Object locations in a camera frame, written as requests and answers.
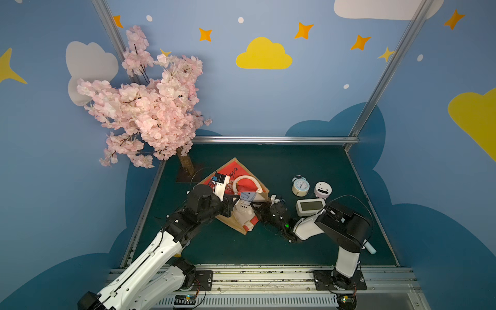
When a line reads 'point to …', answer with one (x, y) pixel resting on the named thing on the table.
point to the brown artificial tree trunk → (186, 161)
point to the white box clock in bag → (243, 212)
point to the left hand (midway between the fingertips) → (239, 194)
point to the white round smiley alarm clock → (322, 190)
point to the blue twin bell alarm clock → (300, 186)
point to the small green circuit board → (185, 299)
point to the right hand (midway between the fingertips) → (252, 203)
